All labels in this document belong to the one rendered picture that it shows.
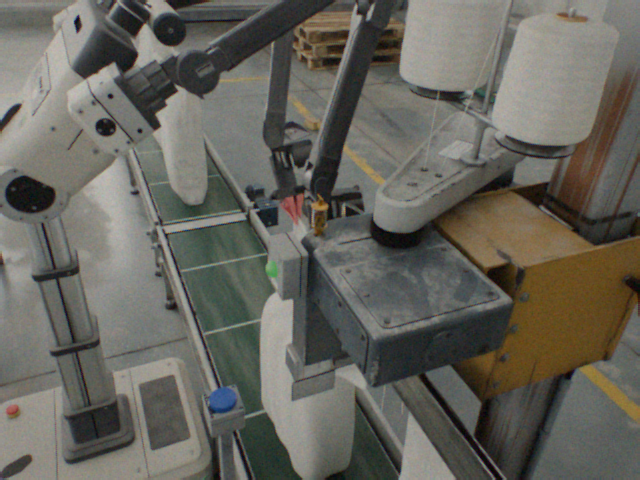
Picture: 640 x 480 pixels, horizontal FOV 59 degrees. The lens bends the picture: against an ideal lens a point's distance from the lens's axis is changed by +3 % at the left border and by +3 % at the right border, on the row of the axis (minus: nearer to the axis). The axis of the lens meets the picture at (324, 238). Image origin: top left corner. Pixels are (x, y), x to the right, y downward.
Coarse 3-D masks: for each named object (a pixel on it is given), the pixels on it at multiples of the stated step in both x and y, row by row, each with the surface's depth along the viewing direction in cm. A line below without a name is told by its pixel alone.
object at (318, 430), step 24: (264, 312) 161; (288, 312) 151; (264, 336) 162; (288, 336) 146; (264, 360) 166; (264, 384) 170; (288, 384) 146; (336, 384) 137; (360, 384) 127; (288, 408) 149; (312, 408) 139; (336, 408) 140; (288, 432) 153; (312, 432) 143; (336, 432) 146; (312, 456) 148; (336, 456) 152
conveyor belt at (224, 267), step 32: (224, 224) 273; (192, 256) 249; (224, 256) 250; (256, 256) 251; (192, 288) 230; (224, 288) 231; (256, 288) 232; (224, 320) 214; (256, 320) 215; (224, 352) 200; (256, 352) 201; (224, 384) 188; (256, 384) 188; (256, 416) 177; (256, 448) 168; (352, 448) 169
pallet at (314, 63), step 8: (296, 48) 653; (328, 48) 651; (336, 48) 655; (344, 48) 655; (376, 48) 661; (384, 48) 663; (304, 56) 646; (312, 56) 618; (336, 56) 625; (376, 56) 680; (384, 56) 684; (392, 56) 657; (400, 56) 655; (312, 64) 619; (320, 64) 623; (376, 64) 649; (384, 64) 653; (392, 64) 656
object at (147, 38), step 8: (144, 32) 322; (152, 32) 305; (144, 40) 324; (152, 40) 307; (144, 48) 325; (144, 56) 326; (152, 56) 314; (144, 64) 327; (160, 128) 336; (160, 136) 339; (160, 144) 342
